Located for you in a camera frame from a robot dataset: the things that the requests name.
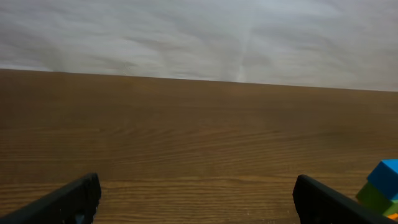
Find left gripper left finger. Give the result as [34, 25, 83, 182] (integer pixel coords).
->
[0, 172, 102, 224]

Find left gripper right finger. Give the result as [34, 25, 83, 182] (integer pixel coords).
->
[292, 174, 398, 224]

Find green cube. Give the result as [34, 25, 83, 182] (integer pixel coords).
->
[355, 181, 398, 217]

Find blue cube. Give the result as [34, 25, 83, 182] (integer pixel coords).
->
[366, 159, 398, 202]

